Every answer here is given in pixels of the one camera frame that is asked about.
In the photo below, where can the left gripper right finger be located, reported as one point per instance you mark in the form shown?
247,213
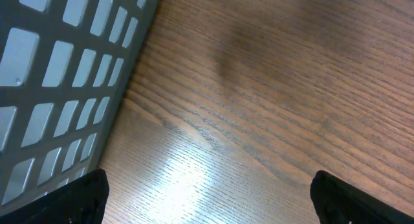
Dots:
336,201

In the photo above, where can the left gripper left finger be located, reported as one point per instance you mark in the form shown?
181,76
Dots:
81,201

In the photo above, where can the grey plastic mesh basket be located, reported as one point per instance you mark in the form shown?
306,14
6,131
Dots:
64,68

